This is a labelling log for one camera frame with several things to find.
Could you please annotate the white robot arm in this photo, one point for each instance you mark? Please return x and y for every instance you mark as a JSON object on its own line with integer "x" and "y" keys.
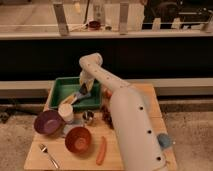
{"x": 138, "y": 144}

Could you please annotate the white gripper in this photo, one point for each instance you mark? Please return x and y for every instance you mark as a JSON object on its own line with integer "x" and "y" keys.
{"x": 86, "y": 80}

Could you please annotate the silver fork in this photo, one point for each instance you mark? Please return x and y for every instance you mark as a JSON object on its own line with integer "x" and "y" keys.
{"x": 44, "y": 150}

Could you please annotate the dark red grapes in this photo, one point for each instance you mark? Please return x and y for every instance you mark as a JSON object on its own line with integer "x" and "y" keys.
{"x": 106, "y": 117}

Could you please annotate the wooden table board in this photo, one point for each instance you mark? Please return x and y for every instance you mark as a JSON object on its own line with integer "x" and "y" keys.
{"x": 38, "y": 161}

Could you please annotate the small metal cup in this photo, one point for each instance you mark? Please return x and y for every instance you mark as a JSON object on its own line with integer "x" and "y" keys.
{"x": 88, "y": 117}

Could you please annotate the dark red background bowl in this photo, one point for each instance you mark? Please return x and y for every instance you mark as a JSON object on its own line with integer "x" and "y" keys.
{"x": 95, "y": 25}

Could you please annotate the orange fruit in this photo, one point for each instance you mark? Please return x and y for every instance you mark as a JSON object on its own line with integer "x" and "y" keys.
{"x": 107, "y": 93}

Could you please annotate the orange-brown bowl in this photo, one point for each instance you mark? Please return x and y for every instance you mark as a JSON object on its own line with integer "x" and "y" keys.
{"x": 78, "y": 140}

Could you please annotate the orange carrot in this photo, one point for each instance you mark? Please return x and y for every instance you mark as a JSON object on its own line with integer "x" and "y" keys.
{"x": 102, "y": 151}

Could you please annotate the green plastic tray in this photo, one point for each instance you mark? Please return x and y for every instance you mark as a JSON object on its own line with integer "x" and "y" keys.
{"x": 64, "y": 86}

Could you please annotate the white cup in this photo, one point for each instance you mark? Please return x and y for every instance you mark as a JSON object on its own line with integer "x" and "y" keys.
{"x": 66, "y": 112}

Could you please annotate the purple bowl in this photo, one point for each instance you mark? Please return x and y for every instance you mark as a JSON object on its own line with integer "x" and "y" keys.
{"x": 48, "y": 122}

